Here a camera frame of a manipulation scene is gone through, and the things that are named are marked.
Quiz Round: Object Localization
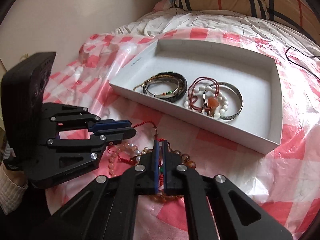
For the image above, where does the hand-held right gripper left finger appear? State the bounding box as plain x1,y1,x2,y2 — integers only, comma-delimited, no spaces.
42,140,160,240

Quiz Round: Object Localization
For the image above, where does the white cardboard box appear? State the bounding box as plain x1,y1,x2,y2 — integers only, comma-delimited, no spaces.
109,39,283,155

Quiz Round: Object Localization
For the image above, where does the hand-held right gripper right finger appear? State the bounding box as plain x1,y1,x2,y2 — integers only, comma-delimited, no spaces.
162,140,294,240

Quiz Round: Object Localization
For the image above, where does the patterned metal bangle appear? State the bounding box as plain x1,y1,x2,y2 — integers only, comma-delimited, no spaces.
204,81,243,122

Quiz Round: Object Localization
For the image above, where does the gold metal bangle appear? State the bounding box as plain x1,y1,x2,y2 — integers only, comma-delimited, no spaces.
144,76,181,97

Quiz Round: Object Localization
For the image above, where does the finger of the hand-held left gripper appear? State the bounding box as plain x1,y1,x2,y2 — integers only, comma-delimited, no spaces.
31,127,138,188
42,102,132,132

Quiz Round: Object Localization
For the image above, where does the amber bead bracelet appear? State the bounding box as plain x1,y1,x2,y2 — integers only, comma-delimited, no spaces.
141,141,197,200

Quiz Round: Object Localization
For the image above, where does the red string bracelet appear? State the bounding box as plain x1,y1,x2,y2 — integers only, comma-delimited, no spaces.
107,121,167,189

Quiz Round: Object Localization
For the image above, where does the person's left forearm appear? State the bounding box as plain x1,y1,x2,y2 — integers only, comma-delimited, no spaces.
0,164,29,214

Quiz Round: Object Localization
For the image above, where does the white bead bracelet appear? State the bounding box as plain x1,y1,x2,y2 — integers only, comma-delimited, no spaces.
184,85,229,119

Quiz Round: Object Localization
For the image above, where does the black braided bracelet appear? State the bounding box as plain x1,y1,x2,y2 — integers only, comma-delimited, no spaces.
142,72,188,103

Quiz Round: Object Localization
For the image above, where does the pink bead bracelet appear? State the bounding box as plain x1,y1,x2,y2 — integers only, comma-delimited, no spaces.
107,142,142,178

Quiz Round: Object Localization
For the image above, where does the red cord bracelet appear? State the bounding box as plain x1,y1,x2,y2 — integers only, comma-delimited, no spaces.
187,76,220,112

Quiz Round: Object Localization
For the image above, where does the black cable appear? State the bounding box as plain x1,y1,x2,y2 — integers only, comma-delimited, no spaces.
286,46,320,77

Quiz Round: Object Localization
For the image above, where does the red checkered plastic sheet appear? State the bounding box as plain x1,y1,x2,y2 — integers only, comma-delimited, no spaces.
42,29,320,240

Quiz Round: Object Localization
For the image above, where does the thin gold cord bracelet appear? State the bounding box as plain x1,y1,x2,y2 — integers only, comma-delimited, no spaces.
133,74,175,98

